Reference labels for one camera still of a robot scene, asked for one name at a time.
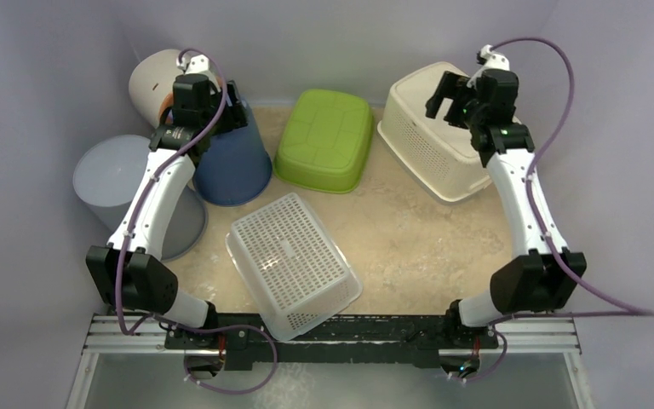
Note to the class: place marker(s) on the cream perforated basket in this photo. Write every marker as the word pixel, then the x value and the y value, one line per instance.
pixel 438 155

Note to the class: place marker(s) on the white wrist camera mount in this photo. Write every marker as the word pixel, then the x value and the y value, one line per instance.
pixel 194 62
pixel 488 59

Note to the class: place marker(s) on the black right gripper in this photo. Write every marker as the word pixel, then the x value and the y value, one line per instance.
pixel 457 89

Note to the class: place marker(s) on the green and white tray basket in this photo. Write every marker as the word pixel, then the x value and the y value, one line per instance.
pixel 326 142

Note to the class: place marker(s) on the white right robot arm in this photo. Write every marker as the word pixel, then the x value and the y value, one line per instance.
pixel 533 281

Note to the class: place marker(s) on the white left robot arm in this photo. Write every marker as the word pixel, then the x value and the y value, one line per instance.
pixel 128 271

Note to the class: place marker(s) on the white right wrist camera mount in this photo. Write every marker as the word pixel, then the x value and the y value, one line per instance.
pixel 488 59

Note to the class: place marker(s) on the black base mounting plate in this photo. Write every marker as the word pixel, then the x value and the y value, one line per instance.
pixel 422 341

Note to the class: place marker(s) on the white perforated basket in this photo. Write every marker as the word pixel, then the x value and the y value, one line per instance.
pixel 292 268

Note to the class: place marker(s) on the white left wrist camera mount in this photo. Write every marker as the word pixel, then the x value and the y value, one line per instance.
pixel 194 62

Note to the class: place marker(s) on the round drawer box orange yellow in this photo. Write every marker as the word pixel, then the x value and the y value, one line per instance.
pixel 151 84

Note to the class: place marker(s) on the grey plastic bucket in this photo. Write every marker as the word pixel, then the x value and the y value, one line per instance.
pixel 106 179

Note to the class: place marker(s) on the blue plastic bucket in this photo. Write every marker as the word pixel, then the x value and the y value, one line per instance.
pixel 236 168

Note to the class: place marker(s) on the aluminium rail frame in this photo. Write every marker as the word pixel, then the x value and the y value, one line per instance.
pixel 538 364

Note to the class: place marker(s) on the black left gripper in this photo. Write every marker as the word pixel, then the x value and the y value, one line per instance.
pixel 236 117

